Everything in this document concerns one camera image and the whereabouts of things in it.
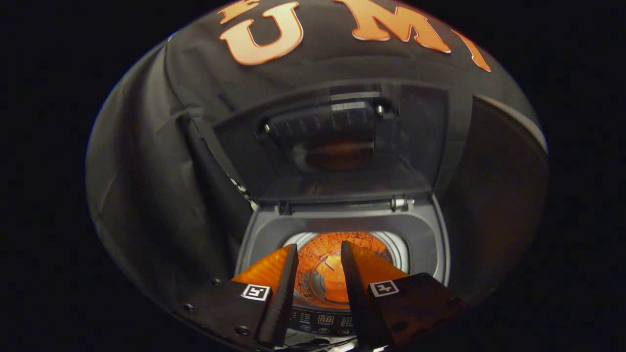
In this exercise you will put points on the grey washing machine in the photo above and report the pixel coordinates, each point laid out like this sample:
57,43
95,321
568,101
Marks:
425,234

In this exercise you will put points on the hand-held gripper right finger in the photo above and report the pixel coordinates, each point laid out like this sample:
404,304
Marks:
357,298

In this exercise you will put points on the yellow polo shirt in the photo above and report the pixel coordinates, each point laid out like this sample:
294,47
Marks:
337,278

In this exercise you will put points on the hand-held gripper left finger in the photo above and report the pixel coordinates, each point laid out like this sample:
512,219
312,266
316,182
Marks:
283,298

